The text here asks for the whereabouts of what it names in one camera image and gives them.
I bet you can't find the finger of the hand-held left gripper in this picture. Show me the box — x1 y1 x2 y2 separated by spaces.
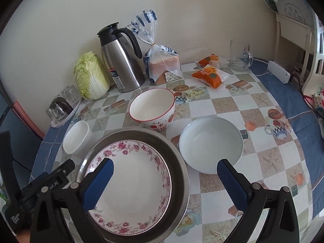
51 160 76 179

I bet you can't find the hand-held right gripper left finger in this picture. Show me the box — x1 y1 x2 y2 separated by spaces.
30 158 115 243

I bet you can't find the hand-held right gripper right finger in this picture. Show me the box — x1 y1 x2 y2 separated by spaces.
217 159 299 243

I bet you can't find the pink floral round plate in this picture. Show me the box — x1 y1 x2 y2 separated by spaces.
85 140 172 234

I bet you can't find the white round bowl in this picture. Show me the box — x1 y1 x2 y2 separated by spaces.
179 116 244 175

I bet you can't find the stainless steel basin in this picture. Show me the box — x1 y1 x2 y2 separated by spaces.
76 128 190 243

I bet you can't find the strawberry print bowl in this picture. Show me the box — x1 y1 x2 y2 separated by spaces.
129 88 176 132

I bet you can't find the person's left forearm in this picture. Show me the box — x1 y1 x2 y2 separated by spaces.
14 229 33 243

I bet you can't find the white square bowl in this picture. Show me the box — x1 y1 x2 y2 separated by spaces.
62 121 93 157

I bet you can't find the white oval tray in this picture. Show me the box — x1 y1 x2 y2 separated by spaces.
51 97 83 128

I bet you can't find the small clear glass cup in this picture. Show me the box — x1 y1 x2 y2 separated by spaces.
46 106 60 122
61 85 81 106

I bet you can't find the napa cabbage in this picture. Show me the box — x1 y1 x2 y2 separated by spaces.
73 51 110 100

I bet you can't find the blue checked tablecloth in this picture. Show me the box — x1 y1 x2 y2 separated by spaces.
30 56 324 221

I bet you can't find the orange snack packet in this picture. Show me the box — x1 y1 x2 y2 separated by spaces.
198 54 222 69
192 64 230 89

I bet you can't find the stainless steel thermos jug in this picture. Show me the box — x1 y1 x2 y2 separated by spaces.
97 22 146 93

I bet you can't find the white power strip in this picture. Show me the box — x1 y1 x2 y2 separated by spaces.
268 60 291 84

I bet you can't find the pink bottle pack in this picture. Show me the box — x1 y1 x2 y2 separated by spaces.
311 87 324 112

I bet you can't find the clear glass mug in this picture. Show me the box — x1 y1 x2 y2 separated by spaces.
229 39 254 72

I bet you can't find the bagged sliced bread loaf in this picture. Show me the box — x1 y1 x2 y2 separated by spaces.
127 9 183 86

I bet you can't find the white slatted chair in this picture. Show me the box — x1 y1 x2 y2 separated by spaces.
302 13 324 99

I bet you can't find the grey decorative board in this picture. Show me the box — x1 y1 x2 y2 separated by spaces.
276 0 315 24

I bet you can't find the glass teapot with dark handle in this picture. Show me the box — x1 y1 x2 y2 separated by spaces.
51 95 75 120

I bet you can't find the black cable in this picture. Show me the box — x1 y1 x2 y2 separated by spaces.
291 72 324 118

